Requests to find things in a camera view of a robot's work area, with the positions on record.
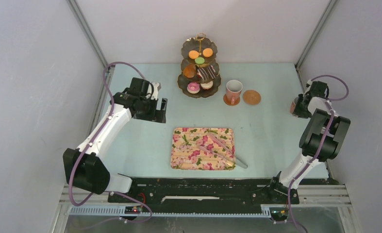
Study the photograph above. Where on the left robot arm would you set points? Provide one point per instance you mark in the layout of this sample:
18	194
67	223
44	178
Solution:
84	166

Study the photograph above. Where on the orange round biscuit bottom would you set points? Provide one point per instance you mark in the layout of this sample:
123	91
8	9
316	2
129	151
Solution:
193	54

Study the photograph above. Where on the three-tier dark cake stand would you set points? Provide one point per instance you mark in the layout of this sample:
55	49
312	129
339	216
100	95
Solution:
199	43

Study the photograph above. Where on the pink handled tongs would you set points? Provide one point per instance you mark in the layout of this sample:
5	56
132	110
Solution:
228	155

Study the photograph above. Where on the brown croissant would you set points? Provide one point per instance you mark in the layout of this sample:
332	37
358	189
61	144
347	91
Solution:
189	71

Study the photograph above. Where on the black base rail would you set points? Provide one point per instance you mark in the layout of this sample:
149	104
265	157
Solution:
210	196

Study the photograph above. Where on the white donut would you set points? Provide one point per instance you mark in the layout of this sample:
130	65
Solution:
207	86

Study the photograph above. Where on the orange round biscuit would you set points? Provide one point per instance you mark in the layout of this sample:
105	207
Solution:
207	52
193	54

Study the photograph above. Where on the pink mug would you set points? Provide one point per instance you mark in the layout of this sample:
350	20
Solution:
234	87
292	106

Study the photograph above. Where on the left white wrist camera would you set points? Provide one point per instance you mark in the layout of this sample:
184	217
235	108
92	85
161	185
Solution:
155	90

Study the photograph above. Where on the pink frosted donut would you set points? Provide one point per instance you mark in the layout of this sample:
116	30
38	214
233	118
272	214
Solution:
193	88

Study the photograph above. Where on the chocolate layered cake slice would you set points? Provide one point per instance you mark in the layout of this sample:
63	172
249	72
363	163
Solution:
206	74

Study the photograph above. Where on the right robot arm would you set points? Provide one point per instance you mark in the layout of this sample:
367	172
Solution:
321	140

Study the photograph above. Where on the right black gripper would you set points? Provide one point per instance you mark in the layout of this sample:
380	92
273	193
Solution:
298	112

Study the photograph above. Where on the floral serving tray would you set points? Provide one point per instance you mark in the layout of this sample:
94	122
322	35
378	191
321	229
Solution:
185	152

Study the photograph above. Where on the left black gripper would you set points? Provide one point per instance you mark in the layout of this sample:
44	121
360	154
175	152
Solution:
157	115

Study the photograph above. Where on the green macaron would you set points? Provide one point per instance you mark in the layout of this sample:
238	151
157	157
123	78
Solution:
199	60

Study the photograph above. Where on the brown round coaster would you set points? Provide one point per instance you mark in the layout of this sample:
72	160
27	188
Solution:
231	100
252	97

